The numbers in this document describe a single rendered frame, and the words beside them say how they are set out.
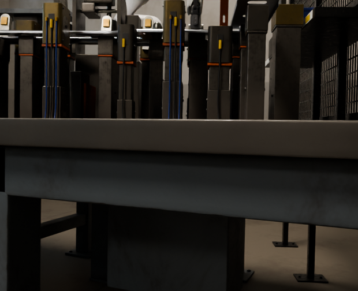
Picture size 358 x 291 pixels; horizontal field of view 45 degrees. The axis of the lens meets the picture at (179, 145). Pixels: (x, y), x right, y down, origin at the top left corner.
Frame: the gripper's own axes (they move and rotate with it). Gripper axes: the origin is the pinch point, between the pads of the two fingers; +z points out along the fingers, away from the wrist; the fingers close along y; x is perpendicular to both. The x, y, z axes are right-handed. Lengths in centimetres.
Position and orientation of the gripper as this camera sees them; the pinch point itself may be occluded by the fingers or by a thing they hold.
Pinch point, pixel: (195, 28)
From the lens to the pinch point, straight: 147.9
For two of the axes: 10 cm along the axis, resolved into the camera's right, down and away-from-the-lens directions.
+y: -0.5, 0.3, -10.0
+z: -0.2, 10.0, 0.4
